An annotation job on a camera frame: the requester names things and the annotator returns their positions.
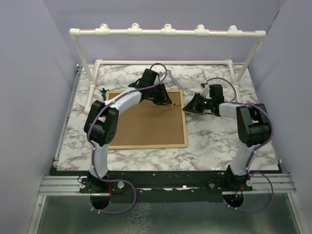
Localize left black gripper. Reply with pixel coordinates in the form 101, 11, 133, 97
149, 82, 173, 105

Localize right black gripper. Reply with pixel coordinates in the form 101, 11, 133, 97
182, 93, 214, 114

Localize wooden picture frame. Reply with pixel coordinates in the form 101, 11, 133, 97
109, 90, 188, 150

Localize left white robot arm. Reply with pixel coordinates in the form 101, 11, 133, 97
84, 69, 174, 193

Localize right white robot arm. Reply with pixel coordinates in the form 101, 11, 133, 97
183, 84, 272, 191

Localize large grey wrench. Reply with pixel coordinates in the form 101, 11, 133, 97
167, 70, 187, 93

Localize white PVC pipe rack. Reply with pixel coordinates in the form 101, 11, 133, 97
69, 23, 267, 113

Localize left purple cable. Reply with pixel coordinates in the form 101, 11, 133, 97
86, 63, 169, 214

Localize blue handled pliers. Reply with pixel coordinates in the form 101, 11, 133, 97
100, 88, 107, 101

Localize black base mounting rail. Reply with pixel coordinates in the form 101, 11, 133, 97
79, 170, 252, 203

